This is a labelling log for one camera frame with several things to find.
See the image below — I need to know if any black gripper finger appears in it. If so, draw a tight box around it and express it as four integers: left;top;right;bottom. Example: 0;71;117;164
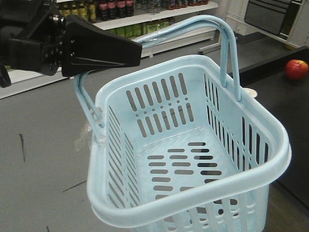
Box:
61;15;142;77

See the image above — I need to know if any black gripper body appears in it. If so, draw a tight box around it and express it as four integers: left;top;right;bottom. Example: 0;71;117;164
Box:
0;0;65;87

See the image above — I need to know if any light blue plastic basket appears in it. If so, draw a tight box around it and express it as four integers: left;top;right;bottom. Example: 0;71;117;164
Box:
74;15;291;232

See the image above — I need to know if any white store shelving unit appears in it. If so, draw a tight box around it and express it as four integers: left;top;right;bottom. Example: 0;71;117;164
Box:
0;0;219;99

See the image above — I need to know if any small white dish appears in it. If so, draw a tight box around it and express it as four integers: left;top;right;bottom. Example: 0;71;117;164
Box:
244;87;258;98

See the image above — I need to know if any black white chest freezer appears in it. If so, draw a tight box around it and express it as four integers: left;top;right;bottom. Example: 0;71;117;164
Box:
225;0;309;47

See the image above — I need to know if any black wooden display table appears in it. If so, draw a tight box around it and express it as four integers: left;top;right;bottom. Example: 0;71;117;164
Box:
239;46;309;212

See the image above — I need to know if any red apple far corner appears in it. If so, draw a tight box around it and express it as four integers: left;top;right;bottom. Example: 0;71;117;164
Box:
285;59;309;80

